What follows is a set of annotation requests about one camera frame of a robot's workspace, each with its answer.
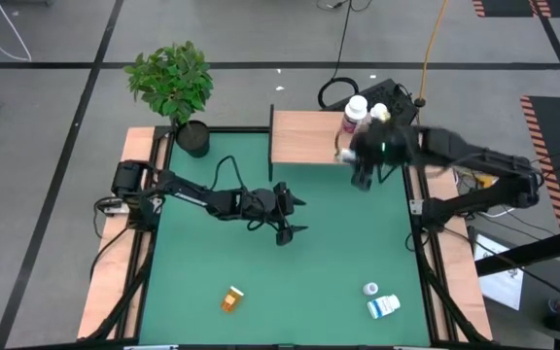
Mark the black keyboard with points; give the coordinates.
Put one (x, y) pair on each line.
(387, 92)

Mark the black plant pot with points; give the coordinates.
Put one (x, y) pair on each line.
(193, 141)

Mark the black beam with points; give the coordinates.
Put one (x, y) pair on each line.
(528, 250)

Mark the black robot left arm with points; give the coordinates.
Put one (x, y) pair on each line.
(197, 197)

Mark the wooden shelf with black legs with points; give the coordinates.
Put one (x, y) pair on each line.
(304, 138)

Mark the white paper sheet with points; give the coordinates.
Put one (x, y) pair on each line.
(503, 287)

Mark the white-capped medicine bottle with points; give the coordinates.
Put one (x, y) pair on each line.
(379, 112)

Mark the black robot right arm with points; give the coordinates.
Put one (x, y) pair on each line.
(484, 160)

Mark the large white-capped bottle purple label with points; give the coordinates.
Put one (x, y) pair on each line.
(355, 109)

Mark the yellow power plug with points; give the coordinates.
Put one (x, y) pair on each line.
(487, 181)

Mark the orange amber pill vial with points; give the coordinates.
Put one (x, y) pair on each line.
(231, 300)

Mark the small white cap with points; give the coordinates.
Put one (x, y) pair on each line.
(370, 289)

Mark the black table frame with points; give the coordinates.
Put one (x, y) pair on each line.
(221, 129)

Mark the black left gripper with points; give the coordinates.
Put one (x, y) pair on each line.
(280, 206)

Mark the green leafy plant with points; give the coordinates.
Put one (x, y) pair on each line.
(173, 82)

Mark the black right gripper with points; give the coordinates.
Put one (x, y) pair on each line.
(382, 146)

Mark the wooden side board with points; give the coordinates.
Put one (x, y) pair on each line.
(457, 277)
(136, 141)

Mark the white bottle blue label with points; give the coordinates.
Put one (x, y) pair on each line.
(383, 306)

